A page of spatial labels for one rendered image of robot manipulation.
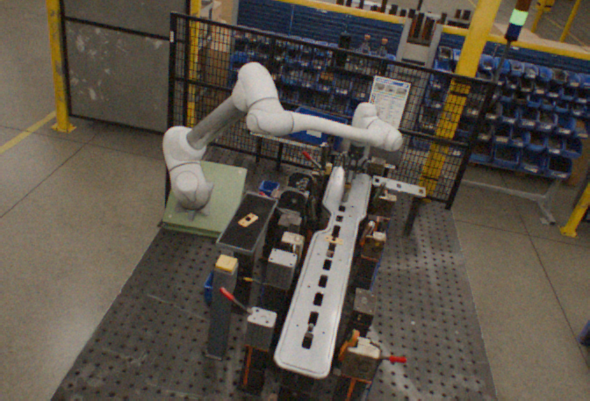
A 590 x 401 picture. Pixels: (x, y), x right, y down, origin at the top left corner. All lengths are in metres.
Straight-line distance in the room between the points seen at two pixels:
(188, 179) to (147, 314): 0.62
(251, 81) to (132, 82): 2.64
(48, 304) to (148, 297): 1.13
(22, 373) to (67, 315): 0.40
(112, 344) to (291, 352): 0.74
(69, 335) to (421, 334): 1.88
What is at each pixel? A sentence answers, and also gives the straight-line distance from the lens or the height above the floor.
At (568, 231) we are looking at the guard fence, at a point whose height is 0.03.
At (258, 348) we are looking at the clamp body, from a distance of 1.80.
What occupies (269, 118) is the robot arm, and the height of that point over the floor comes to 1.49.
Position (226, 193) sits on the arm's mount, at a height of 0.88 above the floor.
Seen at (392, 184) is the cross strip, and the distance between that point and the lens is 2.73.
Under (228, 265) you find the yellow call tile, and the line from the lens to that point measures 1.75.
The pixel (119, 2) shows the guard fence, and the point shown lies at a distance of 4.45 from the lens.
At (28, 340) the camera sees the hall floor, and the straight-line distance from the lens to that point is 3.16.
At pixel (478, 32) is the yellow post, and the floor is 1.78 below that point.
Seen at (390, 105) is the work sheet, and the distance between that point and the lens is 2.97.
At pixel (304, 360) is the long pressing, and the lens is 1.72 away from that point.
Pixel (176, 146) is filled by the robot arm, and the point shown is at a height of 1.16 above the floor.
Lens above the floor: 2.32
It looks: 30 degrees down
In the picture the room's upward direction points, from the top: 10 degrees clockwise
